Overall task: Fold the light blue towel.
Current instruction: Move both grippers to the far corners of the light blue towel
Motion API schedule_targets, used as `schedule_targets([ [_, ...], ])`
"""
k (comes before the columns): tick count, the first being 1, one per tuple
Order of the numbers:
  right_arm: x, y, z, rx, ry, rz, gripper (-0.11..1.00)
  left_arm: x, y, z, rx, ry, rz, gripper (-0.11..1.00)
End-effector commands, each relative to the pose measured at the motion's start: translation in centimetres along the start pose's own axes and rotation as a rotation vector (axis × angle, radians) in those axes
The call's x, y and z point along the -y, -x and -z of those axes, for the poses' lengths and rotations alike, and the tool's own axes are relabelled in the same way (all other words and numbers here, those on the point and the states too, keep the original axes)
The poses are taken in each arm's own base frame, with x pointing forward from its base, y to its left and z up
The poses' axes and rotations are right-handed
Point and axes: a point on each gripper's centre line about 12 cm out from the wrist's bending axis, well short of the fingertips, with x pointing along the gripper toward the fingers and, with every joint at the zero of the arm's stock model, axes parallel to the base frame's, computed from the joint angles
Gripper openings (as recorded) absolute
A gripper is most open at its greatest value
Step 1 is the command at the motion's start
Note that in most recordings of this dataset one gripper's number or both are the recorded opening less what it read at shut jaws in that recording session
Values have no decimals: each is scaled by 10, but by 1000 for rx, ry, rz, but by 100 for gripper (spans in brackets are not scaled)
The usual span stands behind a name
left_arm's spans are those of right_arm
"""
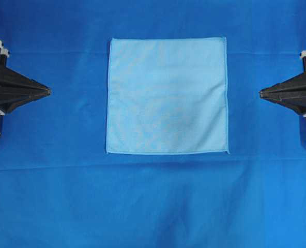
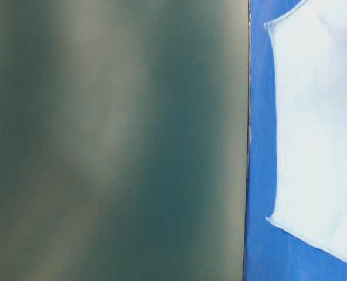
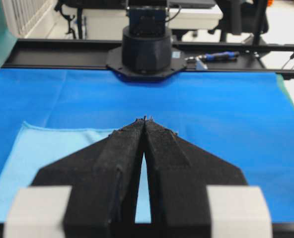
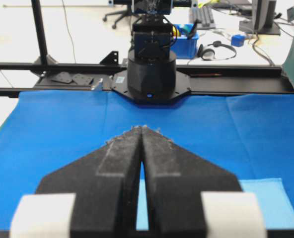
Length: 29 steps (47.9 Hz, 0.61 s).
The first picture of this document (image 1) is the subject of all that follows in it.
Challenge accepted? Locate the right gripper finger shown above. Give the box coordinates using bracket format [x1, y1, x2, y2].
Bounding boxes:
[260, 94, 306, 116]
[259, 72, 306, 96]

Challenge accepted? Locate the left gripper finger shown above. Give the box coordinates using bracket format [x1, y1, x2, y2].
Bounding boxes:
[0, 90, 51, 114]
[0, 66, 50, 91]

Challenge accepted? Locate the light blue towel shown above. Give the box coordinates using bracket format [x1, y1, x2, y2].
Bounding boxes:
[105, 37, 229, 155]

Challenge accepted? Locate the dark blue table cloth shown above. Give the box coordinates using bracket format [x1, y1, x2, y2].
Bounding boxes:
[0, 1, 306, 247]

